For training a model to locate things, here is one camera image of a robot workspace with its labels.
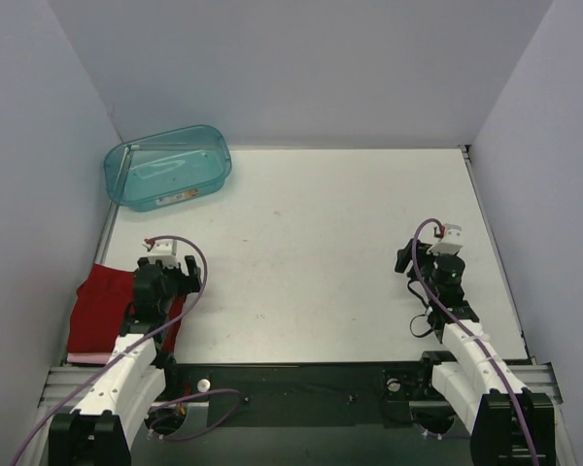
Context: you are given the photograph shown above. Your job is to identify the red t shirt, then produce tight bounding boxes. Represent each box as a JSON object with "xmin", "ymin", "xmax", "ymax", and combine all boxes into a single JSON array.
[{"xmin": 66, "ymin": 263, "xmax": 189, "ymax": 355}]

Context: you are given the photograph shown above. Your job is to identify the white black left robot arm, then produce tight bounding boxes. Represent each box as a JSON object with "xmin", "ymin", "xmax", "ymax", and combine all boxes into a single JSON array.
[{"xmin": 48, "ymin": 252, "xmax": 204, "ymax": 465}]

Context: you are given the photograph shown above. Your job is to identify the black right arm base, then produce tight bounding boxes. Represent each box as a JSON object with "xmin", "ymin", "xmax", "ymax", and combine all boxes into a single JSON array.
[{"xmin": 382, "ymin": 350, "xmax": 457, "ymax": 402}]

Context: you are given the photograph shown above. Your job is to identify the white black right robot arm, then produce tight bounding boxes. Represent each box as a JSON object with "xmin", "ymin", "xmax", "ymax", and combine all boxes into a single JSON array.
[{"xmin": 394, "ymin": 239, "xmax": 557, "ymax": 465}]

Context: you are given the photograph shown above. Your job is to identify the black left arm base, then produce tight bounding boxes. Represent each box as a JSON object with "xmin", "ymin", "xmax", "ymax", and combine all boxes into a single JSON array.
[{"xmin": 155, "ymin": 363, "xmax": 212, "ymax": 402}]

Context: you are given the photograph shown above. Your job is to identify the pink folded t shirt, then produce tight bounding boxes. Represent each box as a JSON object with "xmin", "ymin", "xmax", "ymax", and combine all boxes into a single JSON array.
[{"xmin": 66, "ymin": 352, "xmax": 111, "ymax": 365}]

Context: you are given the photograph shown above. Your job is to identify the teal transparent plastic bin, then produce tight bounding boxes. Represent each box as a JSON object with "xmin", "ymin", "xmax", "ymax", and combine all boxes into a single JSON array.
[{"xmin": 103, "ymin": 125, "xmax": 232, "ymax": 212}]

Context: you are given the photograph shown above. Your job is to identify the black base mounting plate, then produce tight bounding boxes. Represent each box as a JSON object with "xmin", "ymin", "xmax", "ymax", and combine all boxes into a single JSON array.
[{"xmin": 208, "ymin": 364, "xmax": 385, "ymax": 427}]

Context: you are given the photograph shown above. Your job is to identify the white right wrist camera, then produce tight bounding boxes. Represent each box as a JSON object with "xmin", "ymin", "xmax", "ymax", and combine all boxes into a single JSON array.
[{"xmin": 428, "ymin": 223, "xmax": 463, "ymax": 256}]

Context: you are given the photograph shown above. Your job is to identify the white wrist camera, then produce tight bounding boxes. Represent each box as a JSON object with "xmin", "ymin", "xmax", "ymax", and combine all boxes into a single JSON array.
[
  {"xmin": 428, "ymin": 223, "xmax": 463, "ymax": 256},
  {"xmin": 146, "ymin": 239, "xmax": 180, "ymax": 269}
]

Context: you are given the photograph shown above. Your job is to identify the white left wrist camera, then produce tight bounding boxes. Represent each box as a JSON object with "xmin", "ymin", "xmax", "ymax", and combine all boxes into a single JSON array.
[{"xmin": 146, "ymin": 239, "xmax": 180, "ymax": 269}]

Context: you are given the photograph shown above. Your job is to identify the aluminium frame rail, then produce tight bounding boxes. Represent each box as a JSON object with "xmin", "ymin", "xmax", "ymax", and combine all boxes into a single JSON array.
[{"xmin": 38, "ymin": 361, "xmax": 564, "ymax": 409}]

